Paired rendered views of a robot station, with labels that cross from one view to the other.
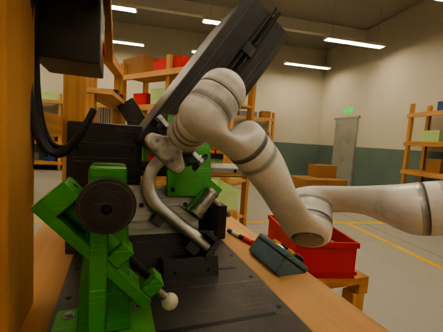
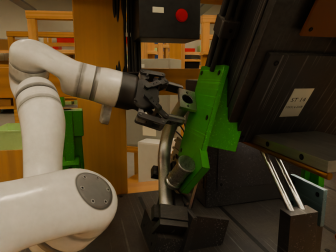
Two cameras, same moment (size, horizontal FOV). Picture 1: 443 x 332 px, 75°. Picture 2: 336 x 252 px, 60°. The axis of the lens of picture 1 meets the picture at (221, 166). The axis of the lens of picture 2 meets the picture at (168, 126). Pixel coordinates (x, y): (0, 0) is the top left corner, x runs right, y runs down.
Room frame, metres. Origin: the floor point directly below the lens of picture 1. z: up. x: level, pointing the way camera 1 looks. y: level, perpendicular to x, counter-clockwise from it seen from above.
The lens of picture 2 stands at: (0.72, -0.52, 1.25)
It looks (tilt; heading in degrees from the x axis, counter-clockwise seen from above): 10 degrees down; 95
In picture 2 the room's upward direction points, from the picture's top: straight up
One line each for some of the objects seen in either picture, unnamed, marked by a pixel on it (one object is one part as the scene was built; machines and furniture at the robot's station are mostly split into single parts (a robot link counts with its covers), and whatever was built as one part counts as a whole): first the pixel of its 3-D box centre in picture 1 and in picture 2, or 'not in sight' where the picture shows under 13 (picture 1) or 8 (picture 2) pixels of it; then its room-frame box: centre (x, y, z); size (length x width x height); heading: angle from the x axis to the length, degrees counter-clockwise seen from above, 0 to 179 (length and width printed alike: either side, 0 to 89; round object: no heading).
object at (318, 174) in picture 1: (316, 180); not in sight; (6.88, -2.32, 0.37); 1.20 x 0.80 x 0.74; 110
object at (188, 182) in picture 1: (186, 155); (214, 114); (0.77, 0.10, 1.17); 0.13 x 0.12 x 0.20; 21
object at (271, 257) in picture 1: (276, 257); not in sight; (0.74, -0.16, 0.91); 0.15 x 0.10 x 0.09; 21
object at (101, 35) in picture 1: (74, 33); (164, 13); (0.64, 0.34, 1.42); 0.17 x 0.12 x 0.15; 21
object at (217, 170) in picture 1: (185, 168); (286, 139); (0.93, 0.12, 1.11); 0.39 x 0.16 x 0.03; 111
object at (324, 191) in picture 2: (200, 211); (304, 213); (0.96, 0.06, 0.97); 0.10 x 0.02 x 0.14; 111
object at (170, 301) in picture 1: (161, 294); not in sight; (0.45, 0.08, 0.96); 0.06 x 0.03 x 0.06; 111
